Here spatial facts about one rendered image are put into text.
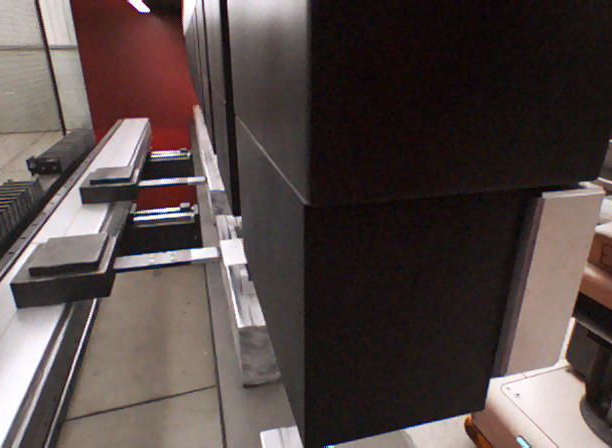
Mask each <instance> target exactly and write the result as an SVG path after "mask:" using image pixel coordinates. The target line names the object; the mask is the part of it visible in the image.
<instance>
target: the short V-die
mask: <svg viewBox="0 0 612 448"><path fill-rule="evenodd" d="M239 224H240V226H235V227H234V225H233V222H229V223H227V230H228V239H238V238H243V237H242V221H240V222H239ZM236 269H237V273H238V277H239V281H240V286H241V290H242V294H243V295H249V294H256V290H255V287H254V283H253V280H251V276H250V273H249V270H248V266H247V264H243V265H236Z"/></svg>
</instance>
